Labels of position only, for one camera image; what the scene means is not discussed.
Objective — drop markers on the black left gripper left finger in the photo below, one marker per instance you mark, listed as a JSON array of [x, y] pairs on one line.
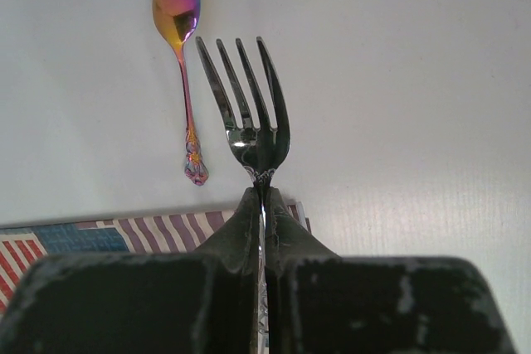
[[204, 301]]

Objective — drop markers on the silver ornate fork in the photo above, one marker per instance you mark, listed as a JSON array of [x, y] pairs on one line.
[[259, 147]]

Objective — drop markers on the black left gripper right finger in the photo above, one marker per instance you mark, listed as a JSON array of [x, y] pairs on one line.
[[320, 302]]

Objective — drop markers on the striped patchwork placemat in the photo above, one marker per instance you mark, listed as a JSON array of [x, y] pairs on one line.
[[176, 233]]

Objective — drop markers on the pink handled spoon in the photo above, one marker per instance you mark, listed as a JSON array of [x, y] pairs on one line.
[[176, 21]]

